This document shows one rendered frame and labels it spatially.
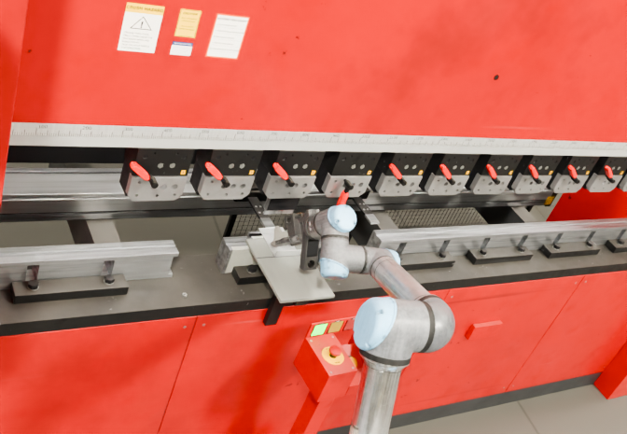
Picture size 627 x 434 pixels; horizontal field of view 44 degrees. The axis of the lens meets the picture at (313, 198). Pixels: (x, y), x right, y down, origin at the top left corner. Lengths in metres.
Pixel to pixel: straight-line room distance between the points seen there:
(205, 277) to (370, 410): 0.79
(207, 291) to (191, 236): 1.62
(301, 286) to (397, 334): 0.61
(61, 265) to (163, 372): 0.50
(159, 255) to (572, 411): 2.45
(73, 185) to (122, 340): 0.48
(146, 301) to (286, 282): 0.40
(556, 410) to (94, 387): 2.36
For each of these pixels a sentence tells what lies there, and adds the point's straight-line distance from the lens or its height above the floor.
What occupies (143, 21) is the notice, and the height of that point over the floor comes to 1.68.
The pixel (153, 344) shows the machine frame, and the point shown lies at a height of 0.73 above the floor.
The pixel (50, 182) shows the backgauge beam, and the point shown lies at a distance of 2.39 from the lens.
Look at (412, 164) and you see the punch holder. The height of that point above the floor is 1.30.
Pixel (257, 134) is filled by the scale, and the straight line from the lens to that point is 2.06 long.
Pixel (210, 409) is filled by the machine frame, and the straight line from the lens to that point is 2.69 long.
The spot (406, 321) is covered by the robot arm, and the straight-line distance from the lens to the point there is 1.70.
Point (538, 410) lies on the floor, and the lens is 3.95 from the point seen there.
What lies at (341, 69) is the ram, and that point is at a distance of 2.06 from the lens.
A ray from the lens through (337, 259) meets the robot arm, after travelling 2.04.
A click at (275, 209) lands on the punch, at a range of 2.31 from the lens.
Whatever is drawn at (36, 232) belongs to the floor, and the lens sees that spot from 3.74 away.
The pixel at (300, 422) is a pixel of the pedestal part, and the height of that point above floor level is 0.44.
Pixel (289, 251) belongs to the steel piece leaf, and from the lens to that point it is 2.32.
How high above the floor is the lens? 2.39
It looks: 32 degrees down
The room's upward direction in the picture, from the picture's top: 22 degrees clockwise
